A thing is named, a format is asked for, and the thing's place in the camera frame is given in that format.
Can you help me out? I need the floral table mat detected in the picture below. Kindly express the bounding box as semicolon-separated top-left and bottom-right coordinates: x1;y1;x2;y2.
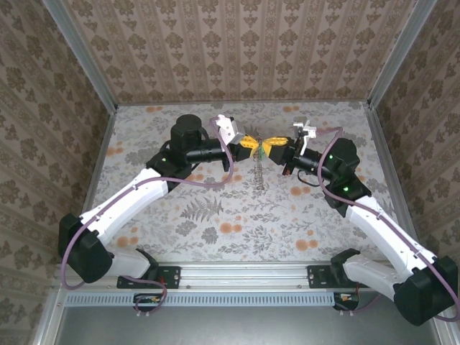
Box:
77;101;410;263

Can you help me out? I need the grey metal panel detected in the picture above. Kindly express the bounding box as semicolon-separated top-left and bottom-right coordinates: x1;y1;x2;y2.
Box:
53;305;445;345

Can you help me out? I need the aluminium back rail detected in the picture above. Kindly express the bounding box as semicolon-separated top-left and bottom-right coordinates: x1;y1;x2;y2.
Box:
115;100;370;108

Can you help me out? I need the aluminium side rail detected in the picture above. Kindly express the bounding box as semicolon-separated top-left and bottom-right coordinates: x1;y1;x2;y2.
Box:
68;106;119;265
362;101;421;258

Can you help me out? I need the thin black cable loop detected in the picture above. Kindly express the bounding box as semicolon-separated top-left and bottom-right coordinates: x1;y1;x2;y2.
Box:
298;170;323;188

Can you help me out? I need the aluminium corner post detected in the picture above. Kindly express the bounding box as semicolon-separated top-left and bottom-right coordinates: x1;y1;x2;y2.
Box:
368;0;438;109
42;0;119;112

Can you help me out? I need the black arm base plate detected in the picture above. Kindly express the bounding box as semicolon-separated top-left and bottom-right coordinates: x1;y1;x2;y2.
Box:
116;264;181;290
307;264;374;290

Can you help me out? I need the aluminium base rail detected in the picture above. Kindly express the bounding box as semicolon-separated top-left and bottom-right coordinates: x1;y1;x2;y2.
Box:
53;262;438;292

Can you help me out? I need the grey slotted cable duct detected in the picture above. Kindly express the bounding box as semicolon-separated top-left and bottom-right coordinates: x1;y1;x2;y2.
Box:
66;291;341;307

